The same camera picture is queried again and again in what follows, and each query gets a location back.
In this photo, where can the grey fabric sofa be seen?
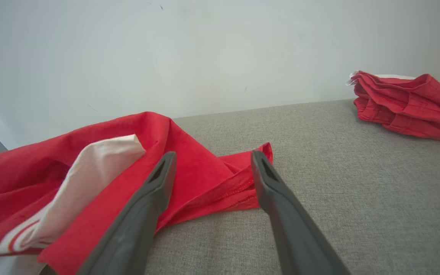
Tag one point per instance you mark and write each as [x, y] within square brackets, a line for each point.
[357, 191]

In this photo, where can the red jersey with white sleeves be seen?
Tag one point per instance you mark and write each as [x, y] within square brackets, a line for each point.
[197, 168]

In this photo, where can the red shorts with white band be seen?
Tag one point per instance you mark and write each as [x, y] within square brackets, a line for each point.
[411, 107]

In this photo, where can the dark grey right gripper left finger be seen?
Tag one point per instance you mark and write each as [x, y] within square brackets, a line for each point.
[128, 233]

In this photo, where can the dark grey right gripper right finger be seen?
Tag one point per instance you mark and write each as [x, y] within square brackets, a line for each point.
[300, 240]

